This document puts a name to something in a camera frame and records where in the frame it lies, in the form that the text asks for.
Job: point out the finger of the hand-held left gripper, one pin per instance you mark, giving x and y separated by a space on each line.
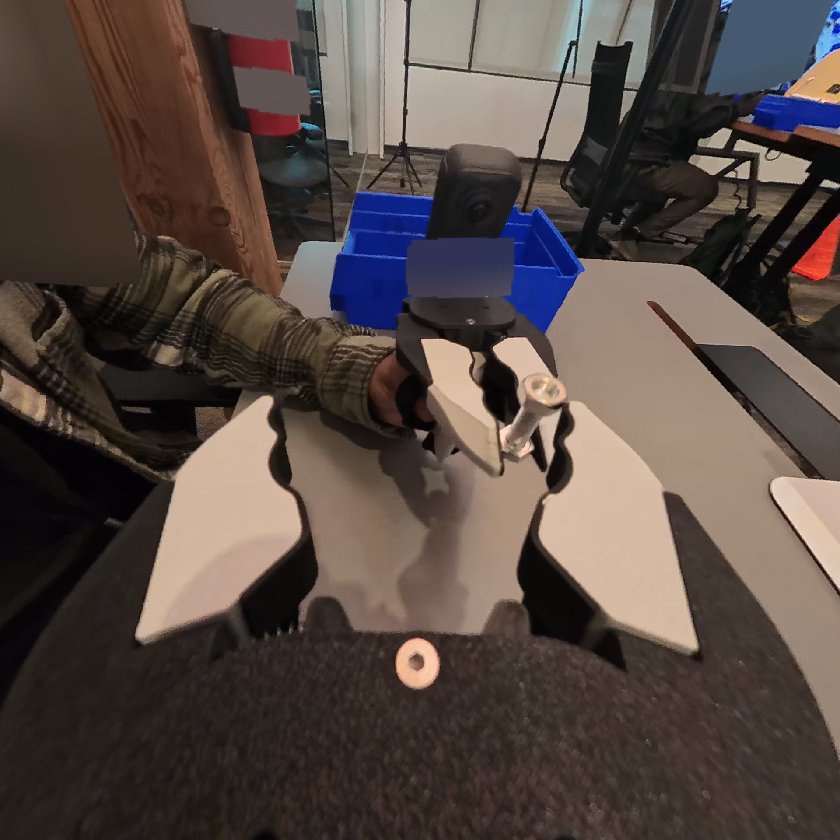
528 358
453 394

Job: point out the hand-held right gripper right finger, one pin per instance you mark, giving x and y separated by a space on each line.
604 525

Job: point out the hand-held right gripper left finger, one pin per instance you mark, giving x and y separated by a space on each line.
223 525

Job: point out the silver socket head bolt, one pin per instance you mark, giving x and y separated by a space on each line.
533 410

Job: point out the silver hex nut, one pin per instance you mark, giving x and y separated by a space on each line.
518 451

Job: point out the blue plastic bin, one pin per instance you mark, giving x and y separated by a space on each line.
367 275

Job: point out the person's left forearm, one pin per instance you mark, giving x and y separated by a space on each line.
262 334

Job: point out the person's left hand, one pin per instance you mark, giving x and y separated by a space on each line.
387 394

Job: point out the black desk mat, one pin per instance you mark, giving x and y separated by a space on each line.
768 394

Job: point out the silver laptop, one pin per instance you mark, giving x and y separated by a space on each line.
814 518

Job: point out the black tripod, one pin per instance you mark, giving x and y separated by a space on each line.
402 98

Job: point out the grey office chair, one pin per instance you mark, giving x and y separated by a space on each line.
292 164

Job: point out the black backpack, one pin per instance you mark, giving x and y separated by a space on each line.
725 246

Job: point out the black light stand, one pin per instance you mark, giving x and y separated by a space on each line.
554 105

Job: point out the person's plaid shirt torso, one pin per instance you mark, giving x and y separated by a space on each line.
39 367

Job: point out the black mesh office chair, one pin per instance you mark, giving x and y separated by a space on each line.
607 98

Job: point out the black slanted pole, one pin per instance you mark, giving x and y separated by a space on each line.
640 111

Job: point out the orange traffic cone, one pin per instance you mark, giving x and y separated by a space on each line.
823 253

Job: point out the brown desk with black legs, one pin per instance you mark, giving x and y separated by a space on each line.
787 134

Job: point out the small blue bin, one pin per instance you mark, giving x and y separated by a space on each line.
778 113

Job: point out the wooden post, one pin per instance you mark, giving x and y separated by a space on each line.
164 131

